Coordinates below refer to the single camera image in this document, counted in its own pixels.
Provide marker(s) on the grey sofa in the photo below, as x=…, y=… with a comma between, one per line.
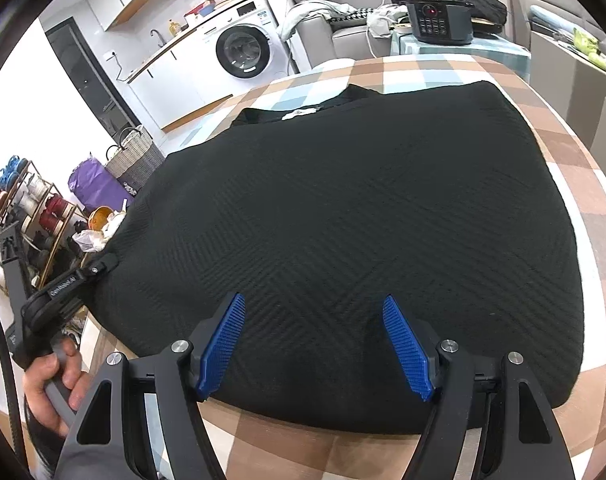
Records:
x=343, y=30

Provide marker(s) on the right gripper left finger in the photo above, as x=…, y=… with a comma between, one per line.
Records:
x=110, y=436

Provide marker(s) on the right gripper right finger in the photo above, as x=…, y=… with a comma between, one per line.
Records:
x=520, y=437

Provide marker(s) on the purple bag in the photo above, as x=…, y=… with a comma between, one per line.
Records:
x=94, y=186

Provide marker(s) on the woven laundry basket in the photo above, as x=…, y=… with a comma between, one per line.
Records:
x=133, y=158

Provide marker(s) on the person's left hand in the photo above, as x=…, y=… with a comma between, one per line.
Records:
x=63, y=365

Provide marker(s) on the black digital safe box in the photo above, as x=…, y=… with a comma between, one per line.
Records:
x=441, y=21

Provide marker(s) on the black knit sweater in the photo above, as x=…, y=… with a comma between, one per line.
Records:
x=440, y=198

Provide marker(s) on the checkered bed blanket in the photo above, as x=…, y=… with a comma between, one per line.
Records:
x=253, y=446

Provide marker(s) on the white washing machine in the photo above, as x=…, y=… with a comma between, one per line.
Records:
x=241, y=49

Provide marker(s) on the wooden shoe rack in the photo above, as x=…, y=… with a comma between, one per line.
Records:
x=46, y=219

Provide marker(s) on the grey desk cabinet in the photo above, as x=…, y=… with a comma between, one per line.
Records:
x=575, y=88

